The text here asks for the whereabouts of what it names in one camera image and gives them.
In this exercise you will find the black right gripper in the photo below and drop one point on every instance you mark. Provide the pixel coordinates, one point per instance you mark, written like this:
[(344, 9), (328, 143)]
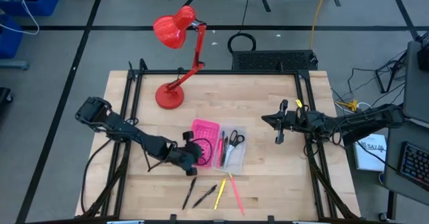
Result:
[(295, 120)]

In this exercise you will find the black metal table frame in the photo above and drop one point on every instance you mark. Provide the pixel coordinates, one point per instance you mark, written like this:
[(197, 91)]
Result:
[(218, 72)]

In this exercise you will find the blue-capped dark pen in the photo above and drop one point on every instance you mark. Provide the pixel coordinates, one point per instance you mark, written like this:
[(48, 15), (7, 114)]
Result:
[(223, 138)]

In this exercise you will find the yellow tag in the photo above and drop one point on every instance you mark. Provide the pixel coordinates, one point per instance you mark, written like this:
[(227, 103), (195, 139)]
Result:
[(298, 103)]

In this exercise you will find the pink plastic box lid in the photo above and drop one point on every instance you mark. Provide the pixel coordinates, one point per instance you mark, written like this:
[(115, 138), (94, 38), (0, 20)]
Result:
[(206, 130)]

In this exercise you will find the red desk lamp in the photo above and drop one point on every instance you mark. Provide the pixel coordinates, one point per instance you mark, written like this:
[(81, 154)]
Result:
[(171, 96)]

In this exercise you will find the black backlit keyboard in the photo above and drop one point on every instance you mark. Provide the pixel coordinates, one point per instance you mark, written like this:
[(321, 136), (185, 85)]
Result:
[(415, 163)]

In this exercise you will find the pink pencil with yellow eraser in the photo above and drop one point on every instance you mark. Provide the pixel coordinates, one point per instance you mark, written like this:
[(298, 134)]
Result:
[(236, 194)]

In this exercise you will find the clear plastic supply box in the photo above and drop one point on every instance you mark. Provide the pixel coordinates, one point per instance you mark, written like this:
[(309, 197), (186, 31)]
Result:
[(239, 160)]

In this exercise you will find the silver clamp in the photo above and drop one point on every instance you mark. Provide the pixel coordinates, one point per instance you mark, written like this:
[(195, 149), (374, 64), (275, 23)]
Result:
[(306, 222), (125, 222)]

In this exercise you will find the yellow highlighter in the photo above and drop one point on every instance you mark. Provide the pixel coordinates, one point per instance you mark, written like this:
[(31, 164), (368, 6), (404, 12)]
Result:
[(220, 194)]

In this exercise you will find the white booklet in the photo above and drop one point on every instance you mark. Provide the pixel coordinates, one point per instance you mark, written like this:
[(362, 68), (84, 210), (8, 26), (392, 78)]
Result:
[(368, 160)]

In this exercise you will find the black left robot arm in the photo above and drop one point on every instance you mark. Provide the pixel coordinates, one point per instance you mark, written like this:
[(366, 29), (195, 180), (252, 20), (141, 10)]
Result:
[(147, 143)]

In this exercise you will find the black Pilot G-2 pen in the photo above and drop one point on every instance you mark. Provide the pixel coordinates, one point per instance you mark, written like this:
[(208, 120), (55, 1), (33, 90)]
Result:
[(204, 196)]

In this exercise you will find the black cart foot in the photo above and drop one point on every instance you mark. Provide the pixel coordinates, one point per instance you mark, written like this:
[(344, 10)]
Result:
[(5, 98)]

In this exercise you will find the black floor stand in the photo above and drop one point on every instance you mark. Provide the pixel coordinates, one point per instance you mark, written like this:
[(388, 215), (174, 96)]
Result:
[(380, 80)]

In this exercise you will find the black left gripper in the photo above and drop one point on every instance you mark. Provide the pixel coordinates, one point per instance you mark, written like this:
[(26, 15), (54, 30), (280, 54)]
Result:
[(187, 155)]

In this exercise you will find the grey desk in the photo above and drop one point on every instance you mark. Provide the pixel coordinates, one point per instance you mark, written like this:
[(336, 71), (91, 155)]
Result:
[(417, 93), (391, 173)]

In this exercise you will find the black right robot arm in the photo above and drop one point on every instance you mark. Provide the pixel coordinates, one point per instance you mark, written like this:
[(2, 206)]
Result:
[(362, 120)]

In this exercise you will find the grey metal base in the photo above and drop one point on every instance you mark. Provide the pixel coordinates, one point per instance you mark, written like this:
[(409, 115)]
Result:
[(13, 64)]

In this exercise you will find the black device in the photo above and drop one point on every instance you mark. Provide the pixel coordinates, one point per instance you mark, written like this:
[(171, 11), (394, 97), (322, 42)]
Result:
[(424, 56)]

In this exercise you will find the black perforated computer case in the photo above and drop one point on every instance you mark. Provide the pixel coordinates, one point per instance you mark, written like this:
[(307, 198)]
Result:
[(275, 60)]

